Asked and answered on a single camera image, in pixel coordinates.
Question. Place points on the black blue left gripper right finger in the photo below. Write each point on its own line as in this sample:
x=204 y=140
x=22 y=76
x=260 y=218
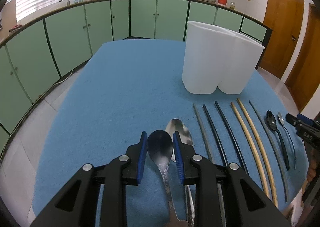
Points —
x=225 y=195

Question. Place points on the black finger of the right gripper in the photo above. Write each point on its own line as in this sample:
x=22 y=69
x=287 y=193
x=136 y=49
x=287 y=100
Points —
x=303 y=127

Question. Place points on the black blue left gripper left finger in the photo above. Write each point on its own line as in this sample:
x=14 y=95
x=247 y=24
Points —
x=96 y=196

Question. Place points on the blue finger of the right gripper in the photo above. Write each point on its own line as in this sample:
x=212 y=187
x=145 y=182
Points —
x=305 y=118

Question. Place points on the small silver black spoon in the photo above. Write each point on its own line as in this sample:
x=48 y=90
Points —
x=281 y=120

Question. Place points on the grey chopstick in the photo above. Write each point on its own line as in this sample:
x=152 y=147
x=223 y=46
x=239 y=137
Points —
x=276 y=152
x=210 y=157

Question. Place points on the bamboo chopstick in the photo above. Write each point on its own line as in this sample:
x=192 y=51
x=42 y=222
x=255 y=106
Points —
x=253 y=150
x=263 y=153

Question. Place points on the black chopstick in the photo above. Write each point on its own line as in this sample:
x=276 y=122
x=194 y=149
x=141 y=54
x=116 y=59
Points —
x=216 y=135
x=232 y=137

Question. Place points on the large silver spoon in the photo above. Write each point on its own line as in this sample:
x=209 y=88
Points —
x=185 y=136

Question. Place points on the green lower kitchen cabinets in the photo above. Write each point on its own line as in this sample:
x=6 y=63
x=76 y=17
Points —
x=42 y=52

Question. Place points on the person hand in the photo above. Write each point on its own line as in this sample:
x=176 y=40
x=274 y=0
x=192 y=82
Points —
x=312 y=165

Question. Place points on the brown wooden door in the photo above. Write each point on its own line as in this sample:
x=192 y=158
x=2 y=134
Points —
x=303 y=80
x=285 y=18

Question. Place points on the white plastic utensil holder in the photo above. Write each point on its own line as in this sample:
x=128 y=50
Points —
x=218 y=58

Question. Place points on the blue table cloth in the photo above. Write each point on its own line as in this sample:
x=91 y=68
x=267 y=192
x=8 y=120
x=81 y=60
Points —
x=134 y=86

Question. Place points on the glass jar on counter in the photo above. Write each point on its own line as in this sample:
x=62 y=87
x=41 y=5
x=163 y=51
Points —
x=232 y=5

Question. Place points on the red cloth on counter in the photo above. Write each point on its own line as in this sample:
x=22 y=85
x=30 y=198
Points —
x=15 y=28

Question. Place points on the cardboard box with labels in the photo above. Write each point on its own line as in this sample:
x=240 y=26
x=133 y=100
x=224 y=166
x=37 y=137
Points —
x=8 y=18

